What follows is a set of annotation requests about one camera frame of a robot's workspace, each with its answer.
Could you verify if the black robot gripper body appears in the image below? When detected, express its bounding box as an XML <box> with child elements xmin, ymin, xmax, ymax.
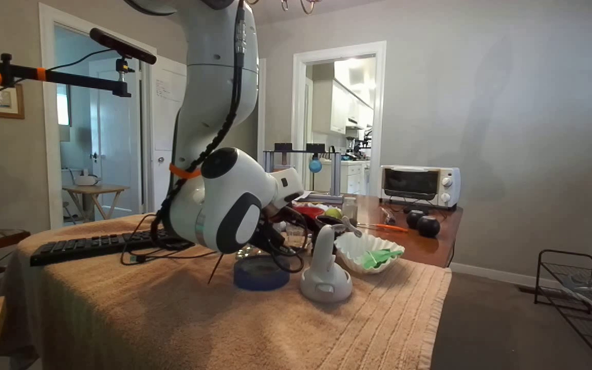
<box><xmin>251</xmin><ymin>206</ymin><xmax>308</xmax><ymax>255</ymax></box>

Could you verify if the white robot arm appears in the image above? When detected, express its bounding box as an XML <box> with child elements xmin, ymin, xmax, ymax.
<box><xmin>125</xmin><ymin>0</ymin><xmax>302</xmax><ymax>253</ymax></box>

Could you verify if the red bowl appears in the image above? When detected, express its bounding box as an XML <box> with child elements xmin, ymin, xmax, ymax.
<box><xmin>297</xmin><ymin>206</ymin><xmax>325</xmax><ymax>219</ymax></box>

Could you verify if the yellow-green tennis ball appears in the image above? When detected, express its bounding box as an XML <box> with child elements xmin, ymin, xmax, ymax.
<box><xmin>323</xmin><ymin>208</ymin><xmax>344</xmax><ymax>221</ymax></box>

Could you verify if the blue masking tape roll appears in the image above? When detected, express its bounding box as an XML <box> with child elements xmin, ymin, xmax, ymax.
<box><xmin>234</xmin><ymin>255</ymin><xmax>289</xmax><ymax>292</ymax></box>

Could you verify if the white toaster oven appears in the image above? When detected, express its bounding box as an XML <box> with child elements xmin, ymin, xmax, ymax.
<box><xmin>378</xmin><ymin>165</ymin><xmax>461</xmax><ymax>210</ymax></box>

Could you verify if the black round speaker left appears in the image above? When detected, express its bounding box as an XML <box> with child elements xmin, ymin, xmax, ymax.
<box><xmin>408</xmin><ymin>210</ymin><xmax>425</xmax><ymax>229</ymax></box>

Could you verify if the black round speaker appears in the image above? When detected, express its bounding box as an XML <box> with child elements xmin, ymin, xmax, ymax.
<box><xmin>418</xmin><ymin>216</ymin><xmax>440</xmax><ymax>239</ymax></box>
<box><xmin>408</xmin><ymin>210</ymin><xmax>425</xmax><ymax>229</ymax></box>

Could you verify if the black round speaker right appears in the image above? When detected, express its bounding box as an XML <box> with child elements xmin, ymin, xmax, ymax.
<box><xmin>418</xmin><ymin>216</ymin><xmax>440</xmax><ymax>239</ymax></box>

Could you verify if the black computer keyboard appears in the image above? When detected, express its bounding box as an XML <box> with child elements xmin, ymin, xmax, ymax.
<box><xmin>31</xmin><ymin>231</ymin><xmax>192</xmax><ymax>268</ymax></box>

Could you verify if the beige towel table cover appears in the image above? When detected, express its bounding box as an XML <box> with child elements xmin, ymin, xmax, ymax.
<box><xmin>0</xmin><ymin>216</ymin><xmax>453</xmax><ymax>370</ymax></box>

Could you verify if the white open door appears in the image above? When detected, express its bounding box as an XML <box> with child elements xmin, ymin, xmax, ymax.
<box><xmin>151</xmin><ymin>57</ymin><xmax>188</xmax><ymax>210</ymax></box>

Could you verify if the small wooden folding table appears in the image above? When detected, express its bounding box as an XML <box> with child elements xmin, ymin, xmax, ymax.
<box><xmin>66</xmin><ymin>184</ymin><xmax>125</xmax><ymax>221</ymax></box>

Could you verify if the aluminium frame stand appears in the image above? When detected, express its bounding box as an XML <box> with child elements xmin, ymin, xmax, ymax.
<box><xmin>264</xmin><ymin>142</ymin><xmax>342</xmax><ymax>196</ymax></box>

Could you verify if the black keyboard cable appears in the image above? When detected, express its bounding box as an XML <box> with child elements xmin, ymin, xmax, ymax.
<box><xmin>119</xmin><ymin>212</ymin><xmax>219</xmax><ymax>268</ymax></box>

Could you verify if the black camera on boom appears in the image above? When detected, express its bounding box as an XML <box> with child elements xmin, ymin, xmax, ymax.
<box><xmin>88</xmin><ymin>27</ymin><xmax>156</xmax><ymax>63</ymax></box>

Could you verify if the black metal wire rack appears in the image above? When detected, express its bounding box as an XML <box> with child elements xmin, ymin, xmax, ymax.
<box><xmin>533</xmin><ymin>249</ymin><xmax>592</xmax><ymax>349</ymax></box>

